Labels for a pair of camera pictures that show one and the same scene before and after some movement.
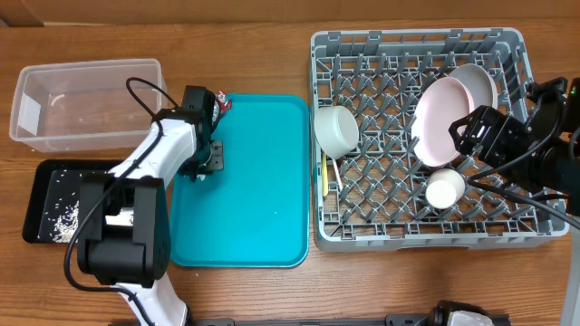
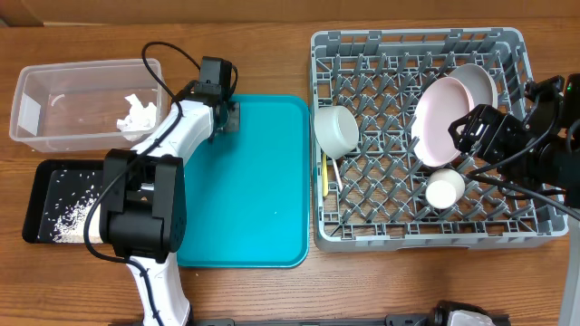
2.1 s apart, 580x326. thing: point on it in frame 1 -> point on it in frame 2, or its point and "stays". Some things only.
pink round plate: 442,105 stays
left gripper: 217,159 -> 234,120
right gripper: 475,121 stays
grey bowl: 336,129 stays
